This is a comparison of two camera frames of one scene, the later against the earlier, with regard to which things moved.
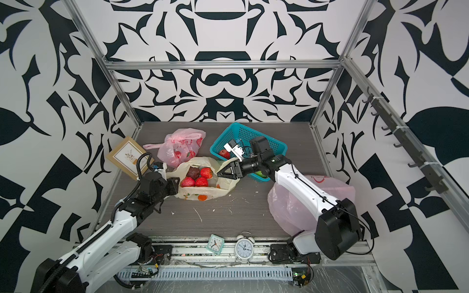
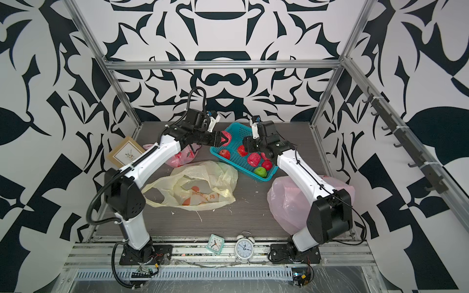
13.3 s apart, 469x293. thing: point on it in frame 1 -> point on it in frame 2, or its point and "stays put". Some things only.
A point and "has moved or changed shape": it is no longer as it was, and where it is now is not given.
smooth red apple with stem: (224, 153) stays put
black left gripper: (173, 186) -> (215, 139)
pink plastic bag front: (296, 217) stays put
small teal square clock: (215, 243) stays put
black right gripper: (237, 170) -> (248, 143)
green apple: (259, 173) stays put
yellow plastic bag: (217, 184) has moved or changed shape
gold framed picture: (125, 155) stays put
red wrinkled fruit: (187, 182) -> (228, 136)
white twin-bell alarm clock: (244, 247) stays put
